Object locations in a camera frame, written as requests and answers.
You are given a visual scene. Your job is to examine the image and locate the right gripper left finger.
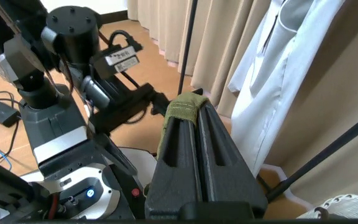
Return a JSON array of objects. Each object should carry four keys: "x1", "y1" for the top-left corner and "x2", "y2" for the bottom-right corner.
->
[{"x1": 144, "y1": 115, "x2": 203, "y2": 218}]

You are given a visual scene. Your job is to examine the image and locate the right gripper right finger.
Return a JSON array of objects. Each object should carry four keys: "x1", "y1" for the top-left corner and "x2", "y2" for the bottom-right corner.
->
[{"x1": 196, "y1": 98, "x2": 269, "y2": 218}]

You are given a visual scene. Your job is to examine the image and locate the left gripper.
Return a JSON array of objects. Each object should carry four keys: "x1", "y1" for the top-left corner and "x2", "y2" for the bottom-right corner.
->
[{"x1": 81, "y1": 74, "x2": 157, "y2": 136}]

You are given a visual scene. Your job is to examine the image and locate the green garment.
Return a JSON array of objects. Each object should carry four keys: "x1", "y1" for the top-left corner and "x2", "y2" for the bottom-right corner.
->
[{"x1": 143, "y1": 91, "x2": 210, "y2": 195}]

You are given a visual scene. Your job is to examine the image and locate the pale grey shorts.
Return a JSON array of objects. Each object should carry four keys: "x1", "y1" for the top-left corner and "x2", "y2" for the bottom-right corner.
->
[{"x1": 227, "y1": 0, "x2": 346, "y2": 178}]

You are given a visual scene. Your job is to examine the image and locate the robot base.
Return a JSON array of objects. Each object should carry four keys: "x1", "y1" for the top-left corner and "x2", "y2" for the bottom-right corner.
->
[{"x1": 0, "y1": 133, "x2": 158, "y2": 220}]

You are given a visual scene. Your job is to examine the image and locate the black clothes rack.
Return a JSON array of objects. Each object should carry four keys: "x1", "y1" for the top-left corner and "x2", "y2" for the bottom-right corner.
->
[{"x1": 177, "y1": 0, "x2": 358, "y2": 203}]

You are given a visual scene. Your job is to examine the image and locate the white laundry basket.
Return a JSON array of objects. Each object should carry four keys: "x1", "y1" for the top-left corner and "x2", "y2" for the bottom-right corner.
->
[{"x1": 296, "y1": 194, "x2": 358, "y2": 220}]

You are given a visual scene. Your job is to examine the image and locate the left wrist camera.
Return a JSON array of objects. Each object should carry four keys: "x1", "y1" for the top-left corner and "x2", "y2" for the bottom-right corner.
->
[{"x1": 90, "y1": 43, "x2": 144, "y2": 80}]

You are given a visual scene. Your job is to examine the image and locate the black cable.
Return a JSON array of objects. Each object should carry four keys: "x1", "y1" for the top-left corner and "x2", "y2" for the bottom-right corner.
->
[
  {"x1": 0, "y1": 90, "x2": 21, "y2": 162},
  {"x1": 108, "y1": 29, "x2": 144, "y2": 52}
]

